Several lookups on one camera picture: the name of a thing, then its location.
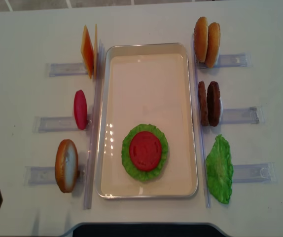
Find brown meat patty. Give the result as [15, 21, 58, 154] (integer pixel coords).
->
[207, 81, 221, 126]
[198, 81, 209, 126]

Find dark robot base panel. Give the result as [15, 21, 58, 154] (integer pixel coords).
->
[70, 223, 226, 237]

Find tomato slice in tray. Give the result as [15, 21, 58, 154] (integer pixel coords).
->
[129, 131, 162, 172]

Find lettuce leaf in tray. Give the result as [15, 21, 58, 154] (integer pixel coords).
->
[121, 124, 169, 182]

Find upright red tomato slice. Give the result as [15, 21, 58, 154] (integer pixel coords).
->
[73, 90, 88, 130]

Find left bread bun slice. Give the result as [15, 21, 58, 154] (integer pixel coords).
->
[55, 139, 78, 193]

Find orange cheese slice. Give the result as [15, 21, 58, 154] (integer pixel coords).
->
[81, 25, 94, 79]

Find upright green lettuce leaf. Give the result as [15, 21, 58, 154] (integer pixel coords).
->
[206, 134, 234, 204]

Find white metal tray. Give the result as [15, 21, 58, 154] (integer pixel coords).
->
[95, 43, 198, 199]

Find long clear left strip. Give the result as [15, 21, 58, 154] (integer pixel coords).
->
[83, 40, 105, 210]

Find long clear strip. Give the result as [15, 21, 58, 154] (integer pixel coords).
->
[191, 34, 211, 208]
[83, 40, 105, 210]

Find long clear right strip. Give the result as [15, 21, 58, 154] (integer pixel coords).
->
[191, 34, 211, 208]

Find bun slice inner right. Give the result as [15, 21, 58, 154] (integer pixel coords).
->
[205, 22, 221, 68]

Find bun slice outer right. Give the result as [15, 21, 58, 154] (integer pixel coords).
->
[193, 16, 208, 63]

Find clear rail tomato holder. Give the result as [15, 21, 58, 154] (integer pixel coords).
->
[33, 117, 79, 133]

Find clear rail cheese holder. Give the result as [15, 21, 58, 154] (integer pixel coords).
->
[45, 63, 88, 77]

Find clear rail patty holder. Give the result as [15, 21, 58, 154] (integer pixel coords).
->
[219, 107, 264, 124]

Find clear rail right bun holder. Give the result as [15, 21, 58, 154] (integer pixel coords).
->
[195, 51, 252, 69]

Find clear rail bun holder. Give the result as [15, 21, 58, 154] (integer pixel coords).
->
[24, 165, 86, 186]
[195, 51, 252, 69]

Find clear rail left bun holder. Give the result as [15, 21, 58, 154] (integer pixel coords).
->
[24, 165, 86, 186]

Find clear rail lettuce holder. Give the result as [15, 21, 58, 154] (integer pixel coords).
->
[233, 162, 277, 183]

